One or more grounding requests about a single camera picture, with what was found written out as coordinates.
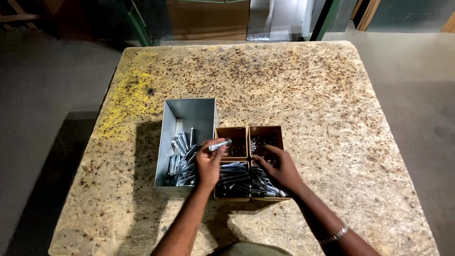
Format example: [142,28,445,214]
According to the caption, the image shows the person's right hand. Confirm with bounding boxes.
[252,144,304,194]

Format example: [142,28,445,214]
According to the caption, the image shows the person's left hand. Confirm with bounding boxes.
[195,139,229,189]

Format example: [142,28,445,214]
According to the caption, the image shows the silver anchor bolt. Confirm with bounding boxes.
[208,139,232,152]

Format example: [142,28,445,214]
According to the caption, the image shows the brown cardboard divided box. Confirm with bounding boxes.
[214,125,293,202]

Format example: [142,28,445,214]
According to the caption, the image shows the heap of silver sleeves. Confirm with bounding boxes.
[250,162,288,198]

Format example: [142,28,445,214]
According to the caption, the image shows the grey metal bin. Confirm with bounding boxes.
[154,98,219,189]

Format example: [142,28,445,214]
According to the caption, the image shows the heap of silver bolts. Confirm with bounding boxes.
[217,161,252,198]

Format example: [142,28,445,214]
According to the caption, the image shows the pile of assembled anchor bolts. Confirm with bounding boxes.
[166,128,198,187]

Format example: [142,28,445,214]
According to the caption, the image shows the person's olive trousers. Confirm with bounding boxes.
[213,241,294,256]

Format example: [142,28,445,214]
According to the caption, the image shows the brown cardboard carton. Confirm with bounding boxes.
[166,0,251,41]

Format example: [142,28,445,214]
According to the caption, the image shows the shiny metal sheets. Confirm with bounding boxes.
[246,0,358,42]

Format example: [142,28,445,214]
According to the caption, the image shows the wooden boards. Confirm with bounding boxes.
[350,0,382,32]

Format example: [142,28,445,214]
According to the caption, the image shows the wooden pallet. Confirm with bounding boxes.
[0,0,43,31]

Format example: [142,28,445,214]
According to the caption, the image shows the silver wrist bracelet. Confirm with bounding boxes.
[319,225,349,245]

